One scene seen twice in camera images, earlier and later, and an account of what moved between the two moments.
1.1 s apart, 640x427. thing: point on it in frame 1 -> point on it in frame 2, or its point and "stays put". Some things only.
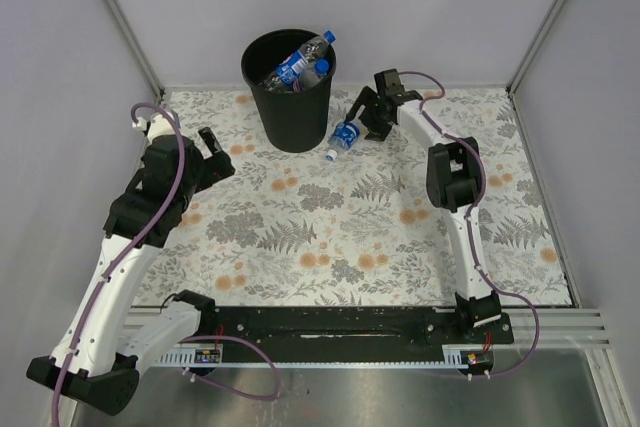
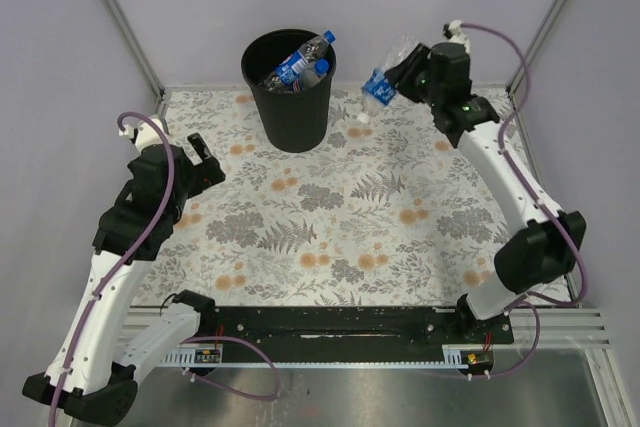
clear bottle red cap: (272, 82) stays put
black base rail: (380, 328) stays put
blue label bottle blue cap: (294, 63) stays put
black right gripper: (367, 97) -> (404, 71)
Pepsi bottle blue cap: (311, 75) stays put
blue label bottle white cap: (343, 137) -> (379, 90)
